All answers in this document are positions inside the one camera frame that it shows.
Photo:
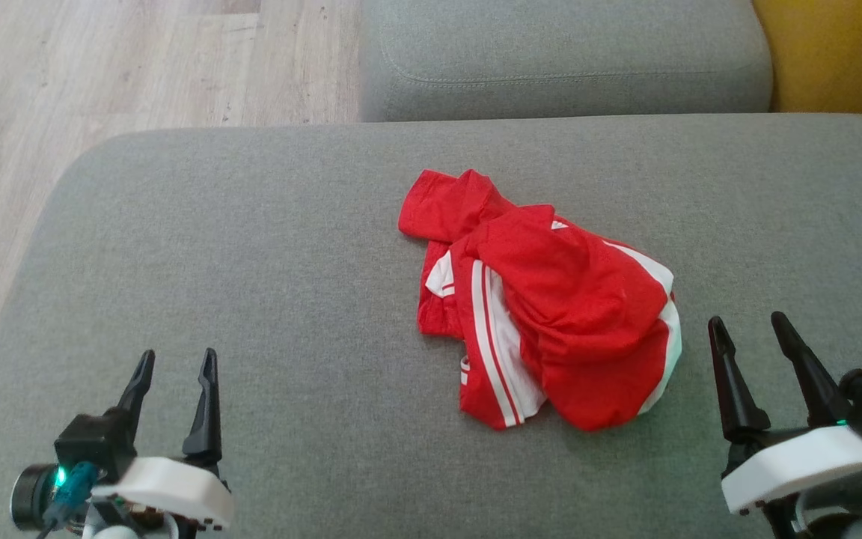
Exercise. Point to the red white shorts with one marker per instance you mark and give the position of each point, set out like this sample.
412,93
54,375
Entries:
588,314

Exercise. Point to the red white t-shirt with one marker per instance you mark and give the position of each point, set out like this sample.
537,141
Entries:
446,206

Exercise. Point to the grey sofa back cushion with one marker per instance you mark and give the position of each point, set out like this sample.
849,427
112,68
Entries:
566,45

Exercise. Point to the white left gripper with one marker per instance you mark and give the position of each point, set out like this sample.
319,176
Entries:
169,486

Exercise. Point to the yellow cushion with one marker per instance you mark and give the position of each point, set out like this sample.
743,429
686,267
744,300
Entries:
842,52

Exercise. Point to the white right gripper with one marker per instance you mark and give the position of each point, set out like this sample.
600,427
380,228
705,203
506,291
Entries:
798,464

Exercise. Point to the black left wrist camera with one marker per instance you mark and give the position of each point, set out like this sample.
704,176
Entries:
94,445

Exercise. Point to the grey sofa seat cushion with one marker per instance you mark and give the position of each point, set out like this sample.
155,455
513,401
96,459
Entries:
251,262

